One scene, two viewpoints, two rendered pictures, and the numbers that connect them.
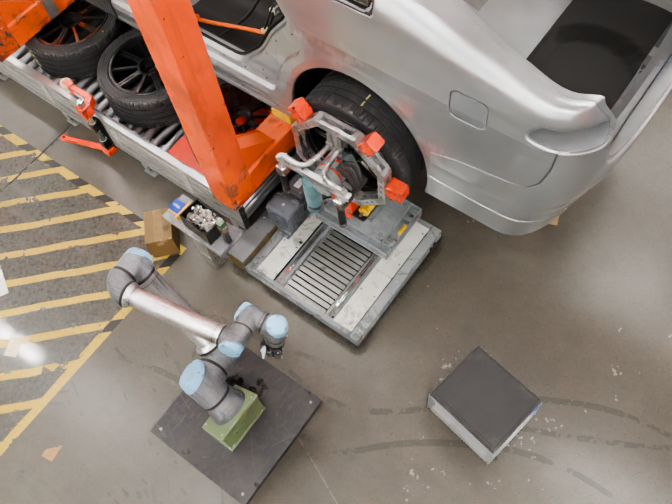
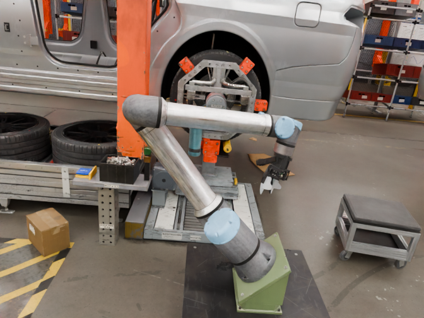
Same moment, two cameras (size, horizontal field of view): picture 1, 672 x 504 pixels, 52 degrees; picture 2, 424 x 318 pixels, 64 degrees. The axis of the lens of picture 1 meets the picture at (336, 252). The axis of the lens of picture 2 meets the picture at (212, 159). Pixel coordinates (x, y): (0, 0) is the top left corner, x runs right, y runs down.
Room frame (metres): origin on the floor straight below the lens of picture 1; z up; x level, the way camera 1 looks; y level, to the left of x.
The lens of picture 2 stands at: (0.37, 1.65, 1.35)
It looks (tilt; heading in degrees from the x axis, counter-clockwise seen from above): 22 degrees down; 312
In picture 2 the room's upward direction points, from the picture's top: 6 degrees clockwise
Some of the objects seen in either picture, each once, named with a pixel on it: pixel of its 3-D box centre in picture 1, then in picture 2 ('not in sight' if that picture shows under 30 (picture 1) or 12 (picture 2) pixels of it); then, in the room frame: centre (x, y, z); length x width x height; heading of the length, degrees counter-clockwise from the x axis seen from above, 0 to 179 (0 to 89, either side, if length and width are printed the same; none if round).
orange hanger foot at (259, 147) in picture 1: (268, 131); not in sight; (2.34, 0.24, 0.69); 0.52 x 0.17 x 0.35; 135
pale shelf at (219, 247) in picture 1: (202, 225); (113, 179); (2.00, 0.68, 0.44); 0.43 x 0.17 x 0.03; 45
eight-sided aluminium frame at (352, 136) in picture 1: (341, 161); (216, 101); (1.96, -0.10, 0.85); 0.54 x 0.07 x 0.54; 45
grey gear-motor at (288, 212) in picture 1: (302, 201); (166, 176); (2.15, 0.14, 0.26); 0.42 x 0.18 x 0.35; 135
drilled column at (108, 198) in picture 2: (208, 242); (108, 212); (2.02, 0.70, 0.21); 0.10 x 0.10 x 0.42; 45
